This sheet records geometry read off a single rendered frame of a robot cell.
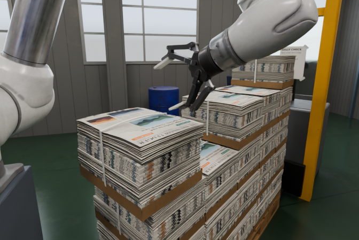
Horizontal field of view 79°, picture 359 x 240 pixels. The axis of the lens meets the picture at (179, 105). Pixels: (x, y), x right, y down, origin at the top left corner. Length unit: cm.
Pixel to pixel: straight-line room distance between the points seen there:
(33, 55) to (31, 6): 12
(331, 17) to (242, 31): 166
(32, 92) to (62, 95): 335
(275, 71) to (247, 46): 115
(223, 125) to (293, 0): 79
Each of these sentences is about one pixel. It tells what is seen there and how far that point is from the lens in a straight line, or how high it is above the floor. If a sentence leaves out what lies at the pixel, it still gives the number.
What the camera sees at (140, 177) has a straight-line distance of 62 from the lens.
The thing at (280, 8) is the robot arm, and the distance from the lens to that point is 46.
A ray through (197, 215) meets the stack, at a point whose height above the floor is 68.
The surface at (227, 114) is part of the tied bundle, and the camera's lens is 110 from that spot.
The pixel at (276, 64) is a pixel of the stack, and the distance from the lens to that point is 161.
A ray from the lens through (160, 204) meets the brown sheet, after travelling 72.
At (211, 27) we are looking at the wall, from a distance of 426.
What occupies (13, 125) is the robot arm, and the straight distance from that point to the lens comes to 66.
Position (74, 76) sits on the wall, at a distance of 396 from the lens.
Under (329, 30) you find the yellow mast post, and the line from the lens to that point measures 209.
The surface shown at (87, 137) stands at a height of 101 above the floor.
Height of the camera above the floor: 129
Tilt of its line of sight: 13 degrees down
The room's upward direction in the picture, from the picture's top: straight up
